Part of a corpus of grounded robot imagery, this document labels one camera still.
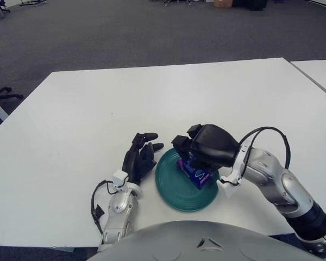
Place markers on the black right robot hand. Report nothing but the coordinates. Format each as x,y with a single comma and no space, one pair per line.
212,146

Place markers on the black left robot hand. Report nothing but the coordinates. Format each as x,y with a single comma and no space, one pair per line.
134,163

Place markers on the blue purple gum pack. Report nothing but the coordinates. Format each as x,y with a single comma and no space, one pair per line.
199,178

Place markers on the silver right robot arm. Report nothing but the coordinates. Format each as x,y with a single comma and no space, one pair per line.
274,174

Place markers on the green round plate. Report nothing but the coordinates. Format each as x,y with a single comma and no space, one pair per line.
174,187

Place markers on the silver robot torso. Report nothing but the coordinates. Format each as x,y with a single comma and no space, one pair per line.
179,242

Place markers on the brown cardboard box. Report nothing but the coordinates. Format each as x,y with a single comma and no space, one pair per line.
222,3

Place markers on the black cabinet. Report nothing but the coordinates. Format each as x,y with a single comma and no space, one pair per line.
250,4

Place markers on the black chair wheel bases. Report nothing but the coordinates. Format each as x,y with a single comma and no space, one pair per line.
167,2

